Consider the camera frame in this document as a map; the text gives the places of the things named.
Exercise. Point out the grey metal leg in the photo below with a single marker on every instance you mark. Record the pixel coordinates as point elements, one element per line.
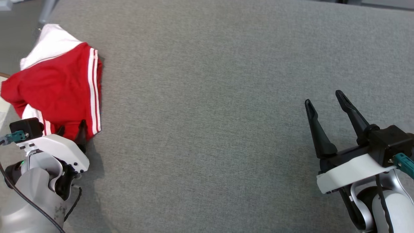
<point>48,9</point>

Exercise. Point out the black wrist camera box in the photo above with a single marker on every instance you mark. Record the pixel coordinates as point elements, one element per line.
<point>391,142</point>
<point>27,127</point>

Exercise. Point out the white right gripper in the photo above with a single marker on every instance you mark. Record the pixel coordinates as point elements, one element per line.
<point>349,171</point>

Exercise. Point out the teal camera connector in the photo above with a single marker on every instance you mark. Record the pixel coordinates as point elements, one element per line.
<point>14,137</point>
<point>406,165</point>

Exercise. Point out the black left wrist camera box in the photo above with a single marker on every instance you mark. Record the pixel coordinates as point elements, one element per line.
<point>27,127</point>

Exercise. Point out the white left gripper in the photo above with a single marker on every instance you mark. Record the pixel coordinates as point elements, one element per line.
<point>61,145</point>

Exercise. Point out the teal right camera connector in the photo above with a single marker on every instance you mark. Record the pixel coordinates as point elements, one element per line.
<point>406,165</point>

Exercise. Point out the red Bulls 23 jersey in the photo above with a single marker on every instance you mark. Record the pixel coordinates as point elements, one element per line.
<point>58,84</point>

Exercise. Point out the teal left camera connector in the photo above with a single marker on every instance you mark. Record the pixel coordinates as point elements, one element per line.
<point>14,137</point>

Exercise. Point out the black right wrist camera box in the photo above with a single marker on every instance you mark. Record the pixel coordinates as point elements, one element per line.
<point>391,142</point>

